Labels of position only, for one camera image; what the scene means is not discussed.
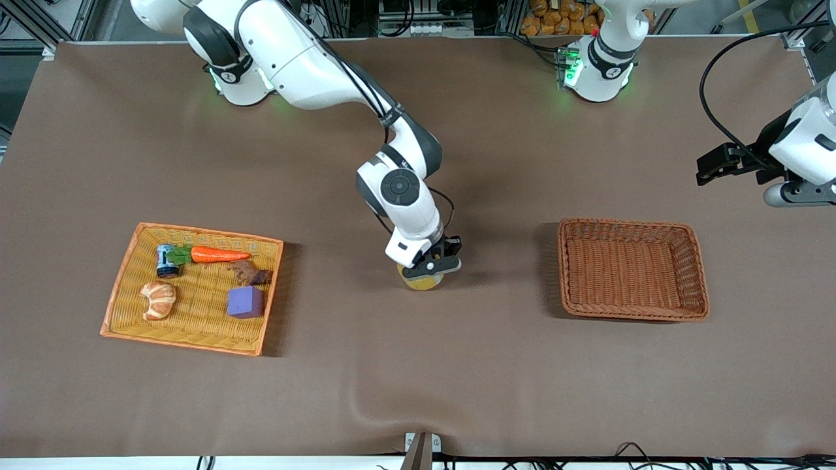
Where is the grey table edge bracket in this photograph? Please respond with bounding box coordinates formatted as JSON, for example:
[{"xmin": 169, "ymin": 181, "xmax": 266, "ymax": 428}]
[{"xmin": 400, "ymin": 431, "xmax": 443, "ymax": 470}]

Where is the silver aluminium frame profile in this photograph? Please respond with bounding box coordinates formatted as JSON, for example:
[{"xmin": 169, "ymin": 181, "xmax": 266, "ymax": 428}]
[
  {"xmin": 780, "ymin": 0, "xmax": 836, "ymax": 52},
  {"xmin": 0, "ymin": 0, "xmax": 99, "ymax": 61}
]

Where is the small drink can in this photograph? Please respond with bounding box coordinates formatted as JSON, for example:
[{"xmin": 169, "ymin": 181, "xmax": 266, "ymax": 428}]
[{"xmin": 155, "ymin": 244, "xmax": 180, "ymax": 279}]

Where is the purple foam cube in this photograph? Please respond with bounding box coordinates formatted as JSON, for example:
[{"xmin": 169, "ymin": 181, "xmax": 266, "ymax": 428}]
[{"xmin": 227, "ymin": 285, "xmax": 265, "ymax": 320}]

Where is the toy croissant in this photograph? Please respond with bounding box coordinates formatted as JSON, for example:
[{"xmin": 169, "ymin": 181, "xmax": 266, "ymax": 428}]
[{"xmin": 139, "ymin": 281, "xmax": 177, "ymax": 322}]

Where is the brown toy animal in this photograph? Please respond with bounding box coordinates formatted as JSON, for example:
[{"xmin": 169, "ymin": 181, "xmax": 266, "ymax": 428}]
[{"xmin": 228, "ymin": 260, "xmax": 274, "ymax": 287}]

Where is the brown wicker basket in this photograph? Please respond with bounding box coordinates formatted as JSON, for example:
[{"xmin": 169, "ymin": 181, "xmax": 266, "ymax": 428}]
[{"xmin": 557, "ymin": 217, "xmax": 711, "ymax": 322}]

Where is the orange toy carrot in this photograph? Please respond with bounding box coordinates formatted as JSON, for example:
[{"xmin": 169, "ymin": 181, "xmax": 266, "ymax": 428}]
[{"xmin": 169, "ymin": 245, "xmax": 251, "ymax": 266}]

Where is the pile of orange bread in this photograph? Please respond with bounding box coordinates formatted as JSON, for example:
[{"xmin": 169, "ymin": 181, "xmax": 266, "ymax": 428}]
[{"xmin": 521, "ymin": 0, "xmax": 655, "ymax": 37}]

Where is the yellow wicker basket orange rim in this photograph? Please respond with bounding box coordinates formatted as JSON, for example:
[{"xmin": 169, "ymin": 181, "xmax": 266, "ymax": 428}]
[{"xmin": 100, "ymin": 222, "xmax": 284, "ymax": 357}]

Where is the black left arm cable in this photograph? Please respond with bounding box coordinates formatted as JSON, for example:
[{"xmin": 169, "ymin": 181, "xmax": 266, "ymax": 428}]
[{"xmin": 699, "ymin": 21, "xmax": 836, "ymax": 172}]

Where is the yellow tape roll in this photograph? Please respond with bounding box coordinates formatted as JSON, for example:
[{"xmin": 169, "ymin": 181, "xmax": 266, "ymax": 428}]
[{"xmin": 403, "ymin": 270, "xmax": 445, "ymax": 292}]

